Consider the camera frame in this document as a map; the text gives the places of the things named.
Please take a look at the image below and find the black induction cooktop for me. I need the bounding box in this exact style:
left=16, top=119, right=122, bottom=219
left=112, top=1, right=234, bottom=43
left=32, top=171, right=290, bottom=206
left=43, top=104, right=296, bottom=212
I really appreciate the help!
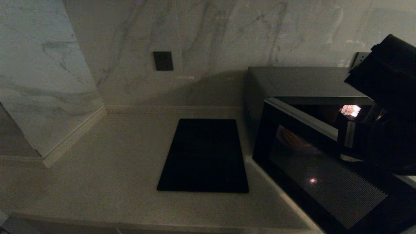
left=157, top=119, right=249, bottom=193

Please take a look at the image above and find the microwave oven door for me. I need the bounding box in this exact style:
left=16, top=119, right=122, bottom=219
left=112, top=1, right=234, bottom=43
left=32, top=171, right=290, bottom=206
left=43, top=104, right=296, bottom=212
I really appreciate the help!
left=253, top=97, right=416, bottom=234

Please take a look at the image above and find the dark wall switch panel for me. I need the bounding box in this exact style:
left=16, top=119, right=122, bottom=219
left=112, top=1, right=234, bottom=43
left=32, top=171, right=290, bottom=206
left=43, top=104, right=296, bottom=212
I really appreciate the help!
left=153, top=51, right=174, bottom=71

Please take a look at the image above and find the grey wall outlet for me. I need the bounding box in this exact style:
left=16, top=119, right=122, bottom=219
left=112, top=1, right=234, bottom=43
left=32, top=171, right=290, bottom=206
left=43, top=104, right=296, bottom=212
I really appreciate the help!
left=353, top=52, right=371, bottom=68

